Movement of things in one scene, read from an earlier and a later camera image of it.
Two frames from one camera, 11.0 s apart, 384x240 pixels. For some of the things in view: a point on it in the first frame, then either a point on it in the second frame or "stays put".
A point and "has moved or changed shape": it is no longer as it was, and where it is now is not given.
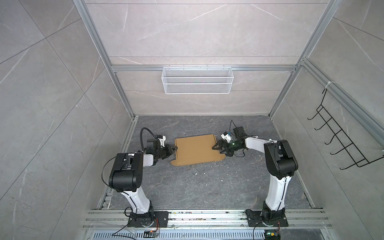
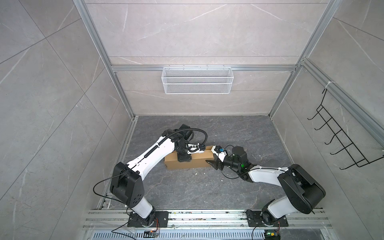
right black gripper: (222, 143) to (215, 164)
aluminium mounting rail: (116, 219) stays put
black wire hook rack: (359, 159) stays put
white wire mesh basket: (195, 80) stays put
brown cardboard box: (196, 149) has moved or changed shape
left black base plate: (159, 219) stays put
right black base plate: (255, 219) stays put
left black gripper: (169, 150) to (185, 158)
